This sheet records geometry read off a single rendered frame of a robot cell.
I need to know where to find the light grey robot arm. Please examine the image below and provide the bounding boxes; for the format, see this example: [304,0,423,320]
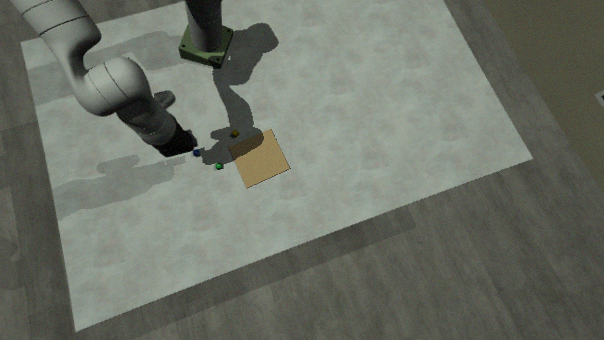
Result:
[9,0,222,134]

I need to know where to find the tan square mat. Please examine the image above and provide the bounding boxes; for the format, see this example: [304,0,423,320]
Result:
[229,129,290,188]

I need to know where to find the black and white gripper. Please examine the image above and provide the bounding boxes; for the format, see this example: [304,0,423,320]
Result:
[136,90,198,157]

